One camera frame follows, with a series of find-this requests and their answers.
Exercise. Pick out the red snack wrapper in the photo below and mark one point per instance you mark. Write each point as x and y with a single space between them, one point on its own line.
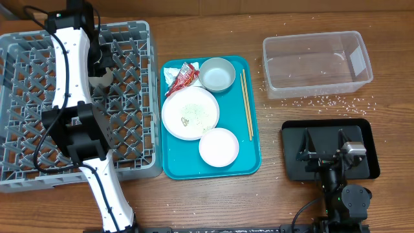
186 76

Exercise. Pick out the grey-green bowl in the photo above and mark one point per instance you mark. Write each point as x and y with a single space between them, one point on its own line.
217 74

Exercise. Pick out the grey dishwasher rack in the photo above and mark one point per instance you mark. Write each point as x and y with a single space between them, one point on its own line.
130 103

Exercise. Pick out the wooden chopstick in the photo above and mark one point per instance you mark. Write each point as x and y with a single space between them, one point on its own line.
246 109
248 102

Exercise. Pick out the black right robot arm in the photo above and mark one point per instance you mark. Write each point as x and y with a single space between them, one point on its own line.
345 204

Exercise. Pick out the black tray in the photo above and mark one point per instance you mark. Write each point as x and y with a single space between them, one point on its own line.
325 137

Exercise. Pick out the teal plastic tray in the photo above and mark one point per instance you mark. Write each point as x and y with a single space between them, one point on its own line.
181 159

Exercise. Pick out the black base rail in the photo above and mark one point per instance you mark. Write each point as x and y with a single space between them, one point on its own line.
280 229

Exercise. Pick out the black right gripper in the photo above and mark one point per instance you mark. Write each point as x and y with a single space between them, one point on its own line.
306 153

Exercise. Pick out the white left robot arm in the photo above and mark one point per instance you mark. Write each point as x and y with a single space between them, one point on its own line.
77 127

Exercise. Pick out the small white plate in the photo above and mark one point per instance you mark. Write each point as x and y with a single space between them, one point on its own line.
219 147

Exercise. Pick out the white paper cup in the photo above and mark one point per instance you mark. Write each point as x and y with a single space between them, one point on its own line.
102 81

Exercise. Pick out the large white plate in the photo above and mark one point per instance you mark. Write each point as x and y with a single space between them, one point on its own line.
189 113

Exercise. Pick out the white napkin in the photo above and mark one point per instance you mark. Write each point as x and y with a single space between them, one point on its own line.
171 73

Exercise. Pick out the clear plastic bin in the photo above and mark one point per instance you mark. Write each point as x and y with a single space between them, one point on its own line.
315 64

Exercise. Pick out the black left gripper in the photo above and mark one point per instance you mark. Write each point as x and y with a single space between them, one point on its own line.
107 61

